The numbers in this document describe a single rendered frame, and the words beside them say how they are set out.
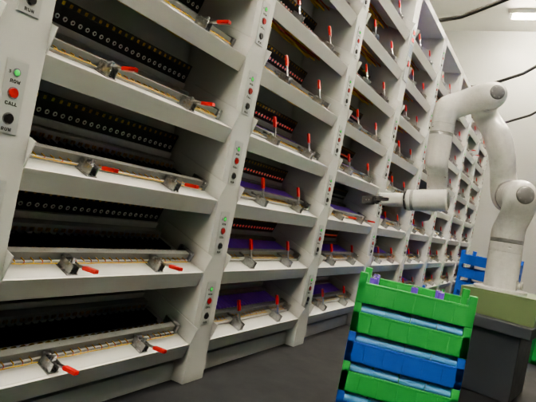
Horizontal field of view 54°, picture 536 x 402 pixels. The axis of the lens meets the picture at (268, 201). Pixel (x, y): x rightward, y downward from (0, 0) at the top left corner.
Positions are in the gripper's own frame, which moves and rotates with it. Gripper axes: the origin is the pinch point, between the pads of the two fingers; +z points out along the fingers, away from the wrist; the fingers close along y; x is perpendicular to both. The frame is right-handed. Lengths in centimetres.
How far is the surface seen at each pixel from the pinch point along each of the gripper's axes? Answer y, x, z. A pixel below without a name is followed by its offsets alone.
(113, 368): 118, 49, 21
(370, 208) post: -50, 0, 15
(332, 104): 20.2, -35.7, 9.5
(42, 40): 152, -14, 10
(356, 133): -4.9, -29.3, 7.7
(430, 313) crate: 68, 35, -39
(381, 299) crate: 71, 33, -27
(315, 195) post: 20.2, -0.2, 15.2
